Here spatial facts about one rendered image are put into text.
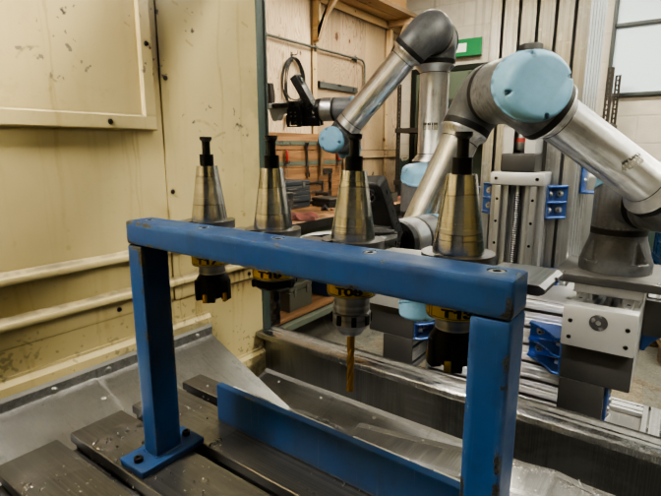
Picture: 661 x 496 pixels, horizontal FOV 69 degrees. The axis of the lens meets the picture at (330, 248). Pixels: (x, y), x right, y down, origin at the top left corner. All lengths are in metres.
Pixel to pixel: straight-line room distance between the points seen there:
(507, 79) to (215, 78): 0.68
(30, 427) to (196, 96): 0.75
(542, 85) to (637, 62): 4.06
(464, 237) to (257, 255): 0.19
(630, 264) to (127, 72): 1.13
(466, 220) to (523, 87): 0.50
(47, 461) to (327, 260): 0.53
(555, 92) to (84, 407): 1.02
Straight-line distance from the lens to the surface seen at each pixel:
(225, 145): 1.25
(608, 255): 1.24
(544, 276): 0.42
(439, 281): 0.37
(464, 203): 0.42
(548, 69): 0.91
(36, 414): 1.07
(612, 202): 1.22
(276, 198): 0.54
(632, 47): 4.97
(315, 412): 1.30
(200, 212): 0.62
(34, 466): 0.81
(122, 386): 1.12
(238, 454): 0.74
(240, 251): 0.49
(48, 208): 1.03
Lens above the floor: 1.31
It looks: 12 degrees down
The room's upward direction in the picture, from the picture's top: straight up
